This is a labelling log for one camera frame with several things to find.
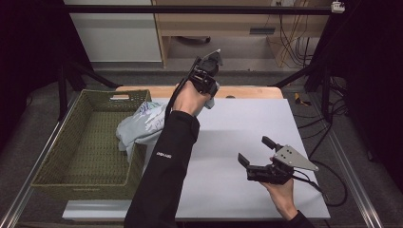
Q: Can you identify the silver aluminium rail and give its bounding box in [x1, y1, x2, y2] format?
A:
[312, 94, 385, 228]
[0, 91, 84, 228]

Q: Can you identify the light grey printed garment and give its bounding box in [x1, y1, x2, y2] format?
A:
[115, 96, 217, 163]

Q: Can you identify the white power adapter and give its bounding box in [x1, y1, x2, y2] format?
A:
[330, 0, 346, 14]

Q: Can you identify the bundle of cables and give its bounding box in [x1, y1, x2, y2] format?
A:
[264, 13, 317, 68]

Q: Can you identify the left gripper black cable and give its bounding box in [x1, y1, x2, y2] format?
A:
[163, 58, 202, 127]

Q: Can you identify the wooden desk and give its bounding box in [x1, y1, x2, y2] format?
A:
[151, 0, 334, 68]

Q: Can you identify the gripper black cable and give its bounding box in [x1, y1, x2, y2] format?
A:
[292, 159, 349, 208]
[163, 58, 202, 127]

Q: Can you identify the white cabinet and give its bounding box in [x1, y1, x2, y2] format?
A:
[63, 0, 163, 64]

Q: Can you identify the wooden table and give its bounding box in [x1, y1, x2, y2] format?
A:
[115, 85, 284, 100]

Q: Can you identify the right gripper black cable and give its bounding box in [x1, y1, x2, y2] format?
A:
[292, 159, 349, 208]

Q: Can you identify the person's left hand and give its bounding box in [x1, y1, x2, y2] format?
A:
[172, 81, 213, 117]

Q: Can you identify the yellow black tape piece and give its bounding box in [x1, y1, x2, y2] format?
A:
[294, 92, 313, 107]

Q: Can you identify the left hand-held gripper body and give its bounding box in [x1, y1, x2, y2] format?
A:
[187, 48, 223, 98]

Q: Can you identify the person's right hand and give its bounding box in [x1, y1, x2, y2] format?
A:
[259, 156, 299, 220]

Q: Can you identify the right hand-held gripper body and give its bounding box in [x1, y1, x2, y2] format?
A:
[245, 144, 319, 185]

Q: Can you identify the green woven basket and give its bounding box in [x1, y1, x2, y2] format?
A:
[30, 88, 152, 201]

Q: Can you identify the black metal frame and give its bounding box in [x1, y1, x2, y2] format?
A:
[58, 3, 336, 121]

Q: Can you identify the white table board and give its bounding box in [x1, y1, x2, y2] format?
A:
[62, 97, 332, 220]

